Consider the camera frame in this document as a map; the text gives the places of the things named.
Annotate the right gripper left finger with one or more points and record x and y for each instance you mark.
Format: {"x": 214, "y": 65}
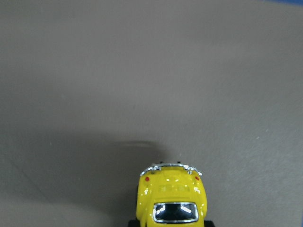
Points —
{"x": 133, "y": 223}

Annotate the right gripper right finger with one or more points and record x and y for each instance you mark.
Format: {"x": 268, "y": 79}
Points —
{"x": 208, "y": 223}

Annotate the yellow beetle toy car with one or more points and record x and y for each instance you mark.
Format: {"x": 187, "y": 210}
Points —
{"x": 171, "y": 195}

